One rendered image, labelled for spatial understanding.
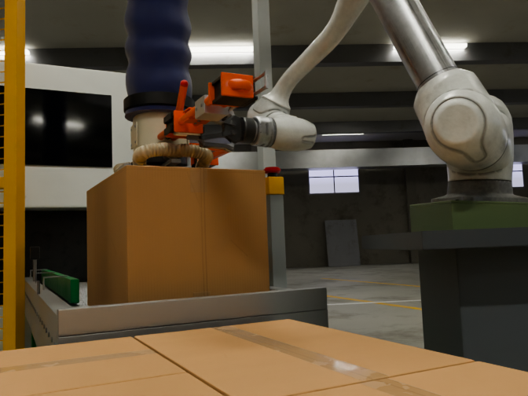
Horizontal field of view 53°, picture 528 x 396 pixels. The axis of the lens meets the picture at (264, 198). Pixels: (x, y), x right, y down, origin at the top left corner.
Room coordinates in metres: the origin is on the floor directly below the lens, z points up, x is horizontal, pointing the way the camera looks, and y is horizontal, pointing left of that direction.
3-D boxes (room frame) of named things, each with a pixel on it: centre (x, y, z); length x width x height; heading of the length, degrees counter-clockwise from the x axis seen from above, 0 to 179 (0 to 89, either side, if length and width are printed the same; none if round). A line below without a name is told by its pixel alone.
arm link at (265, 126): (1.54, 0.00, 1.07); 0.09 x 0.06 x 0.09; 27
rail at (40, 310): (2.24, 0.97, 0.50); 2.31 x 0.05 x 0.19; 26
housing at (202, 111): (1.25, 0.12, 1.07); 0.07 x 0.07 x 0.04; 27
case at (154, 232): (1.67, 0.31, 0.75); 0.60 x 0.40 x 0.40; 28
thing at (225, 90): (1.13, 0.06, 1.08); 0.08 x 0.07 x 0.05; 27
